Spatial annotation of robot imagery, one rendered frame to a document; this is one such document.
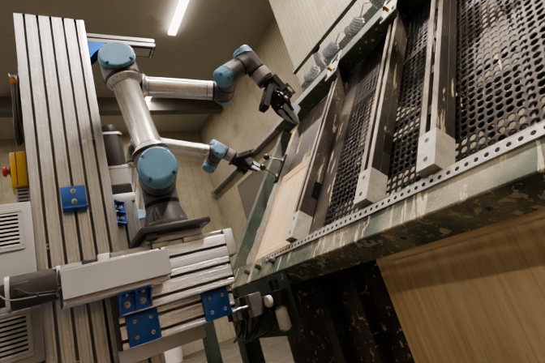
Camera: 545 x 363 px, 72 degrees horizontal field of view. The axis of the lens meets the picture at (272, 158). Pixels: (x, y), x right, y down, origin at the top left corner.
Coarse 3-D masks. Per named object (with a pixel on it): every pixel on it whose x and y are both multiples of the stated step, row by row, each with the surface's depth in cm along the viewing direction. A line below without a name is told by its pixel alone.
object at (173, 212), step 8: (160, 200) 123; (168, 200) 124; (176, 200) 127; (152, 208) 123; (160, 208) 122; (168, 208) 122; (176, 208) 124; (152, 216) 121; (160, 216) 120; (168, 216) 120; (176, 216) 122; (184, 216) 124; (144, 224) 123; (152, 224) 119
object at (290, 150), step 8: (296, 136) 241; (288, 144) 242; (296, 144) 238; (288, 152) 233; (288, 160) 230; (288, 168) 228; (280, 176) 222; (280, 184) 220; (272, 192) 218; (272, 200) 213; (264, 216) 208; (264, 224) 204; (256, 240) 200; (256, 248) 196
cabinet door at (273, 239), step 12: (300, 168) 202; (288, 180) 212; (300, 180) 193; (288, 192) 201; (276, 204) 208; (288, 204) 191; (276, 216) 198; (288, 216) 182; (276, 228) 189; (264, 240) 195; (276, 240) 181; (264, 252) 185
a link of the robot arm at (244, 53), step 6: (240, 48) 142; (246, 48) 142; (234, 54) 143; (240, 54) 142; (246, 54) 142; (252, 54) 142; (246, 60) 141; (252, 60) 142; (258, 60) 143; (246, 66) 141; (252, 66) 142; (258, 66) 142; (252, 72) 142
